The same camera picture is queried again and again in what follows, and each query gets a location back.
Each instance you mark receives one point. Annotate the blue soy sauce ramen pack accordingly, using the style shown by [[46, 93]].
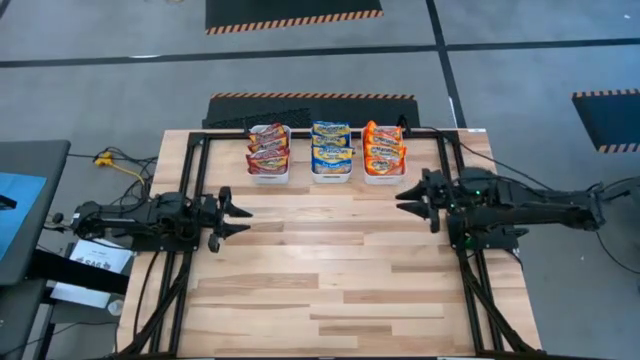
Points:
[[331, 166], [332, 152], [330, 141], [331, 128]]

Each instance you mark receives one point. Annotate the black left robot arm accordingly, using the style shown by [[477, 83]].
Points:
[[125, 220]]

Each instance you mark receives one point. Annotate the black desk beam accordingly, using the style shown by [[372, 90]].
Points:
[[75, 272]]

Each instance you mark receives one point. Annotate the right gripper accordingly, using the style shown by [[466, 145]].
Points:
[[442, 200]]

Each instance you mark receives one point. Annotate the white paper sheet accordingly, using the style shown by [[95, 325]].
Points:
[[107, 252]]

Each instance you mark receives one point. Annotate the red roast beef ramen pack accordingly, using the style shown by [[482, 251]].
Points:
[[268, 143], [267, 168], [267, 131], [267, 155]]

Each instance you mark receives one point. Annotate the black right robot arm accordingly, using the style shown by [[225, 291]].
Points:
[[540, 210]]

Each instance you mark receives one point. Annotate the blue desk panel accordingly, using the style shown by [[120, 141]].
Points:
[[20, 220]]

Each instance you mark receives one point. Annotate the grey desk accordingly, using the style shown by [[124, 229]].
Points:
[[50, 165]]

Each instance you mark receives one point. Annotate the black hazard-striped floor mat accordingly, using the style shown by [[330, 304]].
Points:
[[295, 10], [610, 120], [340, 110]]

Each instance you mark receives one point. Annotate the orange chicken ramen pack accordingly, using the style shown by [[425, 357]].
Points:
[[384, 140], [384, 166], [382, 129], [385, 151]]

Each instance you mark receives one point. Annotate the clear plastic cup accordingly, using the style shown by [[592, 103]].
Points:
[[115, 307]]

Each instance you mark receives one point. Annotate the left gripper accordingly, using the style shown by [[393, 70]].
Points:
[[210, 220]]

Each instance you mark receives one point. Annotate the white plastic bin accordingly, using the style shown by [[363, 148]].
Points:
[[331, 178], [384, 180], [267, 179]]

